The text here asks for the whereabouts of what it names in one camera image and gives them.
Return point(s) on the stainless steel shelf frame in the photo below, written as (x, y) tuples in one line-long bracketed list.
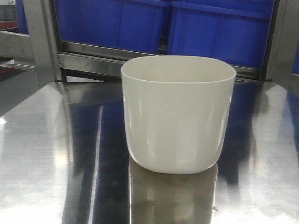
[(43, 51)]

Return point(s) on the blue crate behind shelf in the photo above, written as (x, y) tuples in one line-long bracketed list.
[(234, 31), (123, 24)]

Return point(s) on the white plastic bin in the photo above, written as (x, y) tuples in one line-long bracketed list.
[(176, 111)]

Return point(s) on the blue crate left behind shelf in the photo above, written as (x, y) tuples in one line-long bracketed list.
[(123, 24)]

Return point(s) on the blue crate right behind shelf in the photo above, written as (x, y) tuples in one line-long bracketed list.
[(234, 31)]

